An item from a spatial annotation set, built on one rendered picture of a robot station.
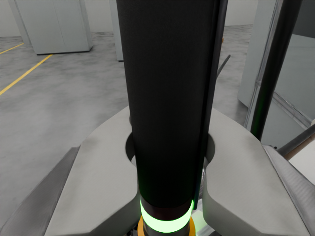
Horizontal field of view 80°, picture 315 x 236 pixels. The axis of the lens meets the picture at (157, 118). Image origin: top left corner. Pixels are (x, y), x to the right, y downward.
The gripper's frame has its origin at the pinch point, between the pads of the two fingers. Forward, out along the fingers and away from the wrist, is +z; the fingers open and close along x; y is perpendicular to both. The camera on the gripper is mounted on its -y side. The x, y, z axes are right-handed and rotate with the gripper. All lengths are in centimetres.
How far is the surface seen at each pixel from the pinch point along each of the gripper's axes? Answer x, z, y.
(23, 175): -147, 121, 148
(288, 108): 70, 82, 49
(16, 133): -204, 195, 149
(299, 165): 30.0, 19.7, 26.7
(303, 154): 31.3, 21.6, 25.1
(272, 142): 70, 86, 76
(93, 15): -380, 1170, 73
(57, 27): -338, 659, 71
